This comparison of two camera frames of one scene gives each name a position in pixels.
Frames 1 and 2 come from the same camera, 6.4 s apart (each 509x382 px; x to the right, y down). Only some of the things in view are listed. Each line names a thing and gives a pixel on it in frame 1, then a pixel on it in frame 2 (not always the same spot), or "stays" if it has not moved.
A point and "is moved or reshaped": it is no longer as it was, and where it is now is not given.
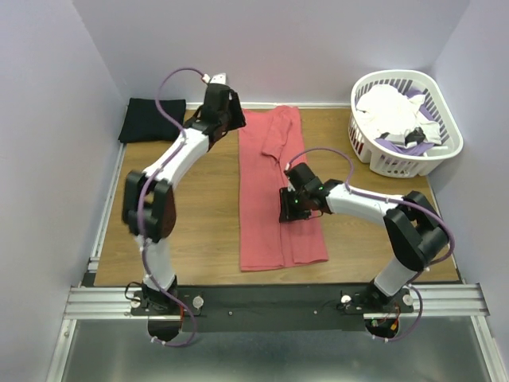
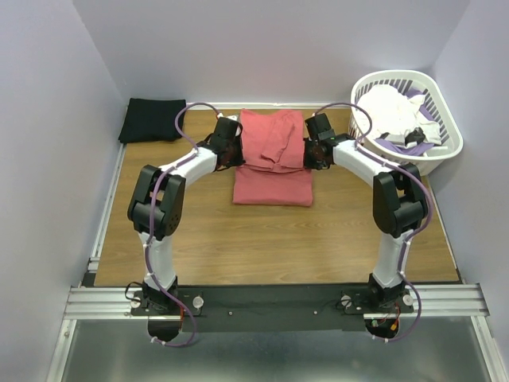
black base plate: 282,308 stays
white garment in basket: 388,111 stays
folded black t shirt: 144,122 stays
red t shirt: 270,142 is moved or reshaped
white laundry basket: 402,122 stays
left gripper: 238,118 → 238,159
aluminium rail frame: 458,302 stays
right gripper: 285,211 → 307,161
